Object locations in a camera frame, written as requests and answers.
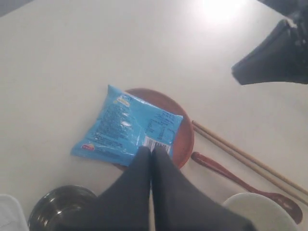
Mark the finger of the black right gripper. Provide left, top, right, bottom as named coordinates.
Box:
left=231, top=19, right=304, bottom=86

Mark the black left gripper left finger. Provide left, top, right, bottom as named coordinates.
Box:
left=54, top=147, right=151, bottom=231

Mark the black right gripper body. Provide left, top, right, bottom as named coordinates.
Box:
left=262, top=0, right=308, bottom=84

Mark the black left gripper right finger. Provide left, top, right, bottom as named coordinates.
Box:
left=151, top=147, right=255, bottom=231

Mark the shiny steel cup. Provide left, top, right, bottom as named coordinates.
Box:
left=28, top=185, right=97, bottom=231

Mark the brown round plate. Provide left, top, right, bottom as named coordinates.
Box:
left=126, top=88, right=194, bottom=168

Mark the wooden chopstick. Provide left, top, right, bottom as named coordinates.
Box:
left=192, top=120, right=308, bottom=195
left=193, top=125, right=308, bottom=205

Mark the blue snack packet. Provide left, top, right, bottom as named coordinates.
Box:
left=71, top=85, right=183, bottom=166

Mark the white ceramic bowl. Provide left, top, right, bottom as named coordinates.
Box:
left=223, top=192, right=299, bottom=231

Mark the red-brown wooden spoon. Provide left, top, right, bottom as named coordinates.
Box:
left=191, top=151, right=303, bottom=224

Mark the white perforated plastic basket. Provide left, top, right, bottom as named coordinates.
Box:
left=0, top=194, right=28, bottom=231

